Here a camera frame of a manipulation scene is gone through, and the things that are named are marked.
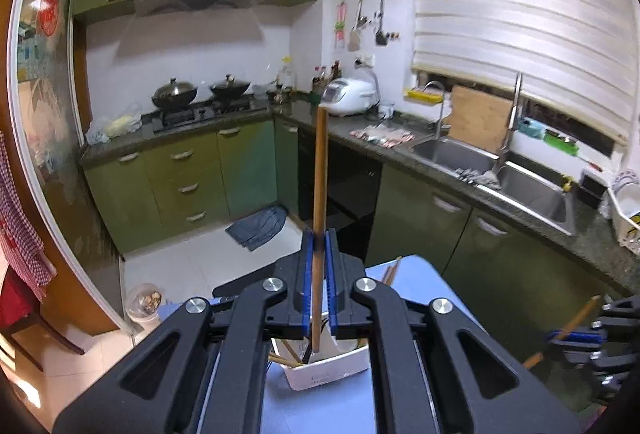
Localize tall steel faucet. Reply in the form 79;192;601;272
492;72;524;175

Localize floral glass sliding door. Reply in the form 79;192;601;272
7;0;133;332

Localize small wok with lid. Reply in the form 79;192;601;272
209;74;251;100

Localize grey blue floor rug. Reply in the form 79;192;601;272
225;205;289;251

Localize hanging black spatula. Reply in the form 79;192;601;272
375;0;389;47

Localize green windowsill container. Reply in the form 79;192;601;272
544;129;581;155

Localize green lower cabinets with drawers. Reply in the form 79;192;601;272
82;119;301;255

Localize grey dish rag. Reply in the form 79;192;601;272
457;166;501;187

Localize hanging red green ornament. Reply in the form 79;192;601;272
334;1;347;50

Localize red checkered cloth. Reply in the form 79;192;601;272
0;131;58;299

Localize hanging light spatula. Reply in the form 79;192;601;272
350;0;365;52

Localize curved steel faucet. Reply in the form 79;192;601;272
421;81;449;139

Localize black gas stove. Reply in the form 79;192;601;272
152;96;258;133

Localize black built-in appliance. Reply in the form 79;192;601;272
298;129;383;265

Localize green lower cabinets under sink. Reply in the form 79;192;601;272
367;164;640;355

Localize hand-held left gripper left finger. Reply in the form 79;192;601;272
52;229;316;434

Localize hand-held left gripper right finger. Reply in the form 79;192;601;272
324;229;583;434

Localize packets on counter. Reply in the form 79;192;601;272
350;124;416;149

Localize stainless steel double sink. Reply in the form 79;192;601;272
412;136;576;237

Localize large wok with lid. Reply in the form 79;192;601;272
151;78;199;109

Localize wooden cutting board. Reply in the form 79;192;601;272
446;85;516;155

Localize dark wooden chair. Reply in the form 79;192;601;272
0;264;86;372

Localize dark granite kitchen countertop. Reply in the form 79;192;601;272
80;96;640;285

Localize cooking oil bottle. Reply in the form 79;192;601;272
276;56;298;97

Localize blue printed tablecloth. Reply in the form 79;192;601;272
155;254;496;434

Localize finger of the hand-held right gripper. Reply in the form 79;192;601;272
562;344;640;377
546;295;640;346

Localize trash bin with bag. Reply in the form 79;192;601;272
125;283;168;322

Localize white dish rack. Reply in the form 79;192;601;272
602;169;640;257

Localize plastic bag on counter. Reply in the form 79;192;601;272
86;102;144;145

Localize group of condiment bottles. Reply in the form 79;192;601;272
311;61;343;94

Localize white plastic utensil holder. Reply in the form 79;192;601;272
270;281;371;391

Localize white rice cooker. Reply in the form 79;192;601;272
320;76;381;118

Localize yellow green sponge caddy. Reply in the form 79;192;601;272
406;86;446;103

